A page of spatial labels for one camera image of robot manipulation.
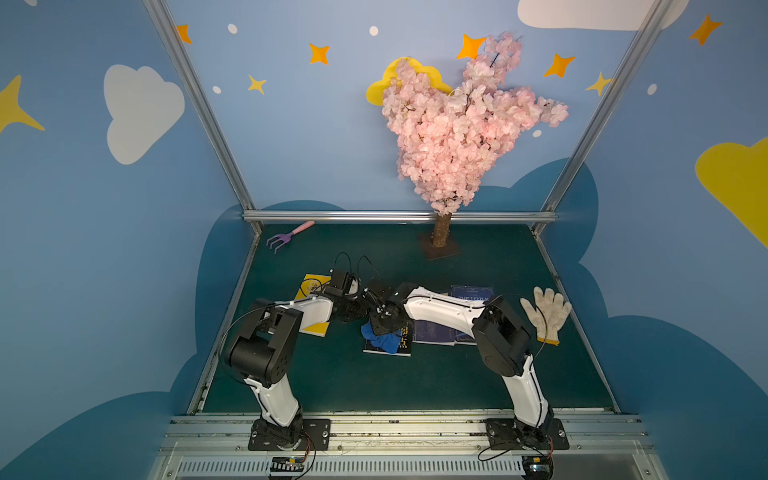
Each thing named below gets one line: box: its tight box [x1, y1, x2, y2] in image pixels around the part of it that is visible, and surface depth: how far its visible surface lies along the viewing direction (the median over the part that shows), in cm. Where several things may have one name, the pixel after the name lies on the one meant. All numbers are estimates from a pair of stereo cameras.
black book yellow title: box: [362, 321, 413, 357], surface depth 90 cm
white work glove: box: [520, 286, 573, 346], surface depth 100 cm
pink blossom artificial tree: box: [382, 32, 569, 260], surface depth 74 cm
